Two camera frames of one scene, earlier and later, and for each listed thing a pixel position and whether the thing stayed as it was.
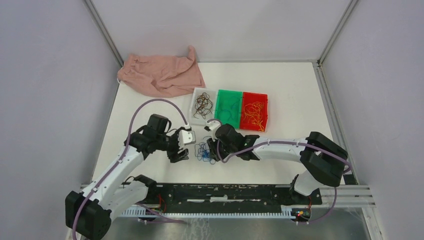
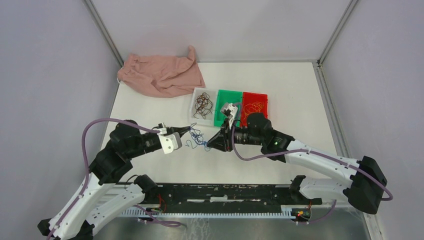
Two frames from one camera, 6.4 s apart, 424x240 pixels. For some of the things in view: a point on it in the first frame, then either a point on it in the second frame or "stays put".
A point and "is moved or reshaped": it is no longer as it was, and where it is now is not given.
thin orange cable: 253,114 stays put
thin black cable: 202,105 stays put
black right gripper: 213,147 to 223,139
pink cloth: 162,76 stays put
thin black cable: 203,105 stays put
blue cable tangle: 202,152 is moved or reshaped
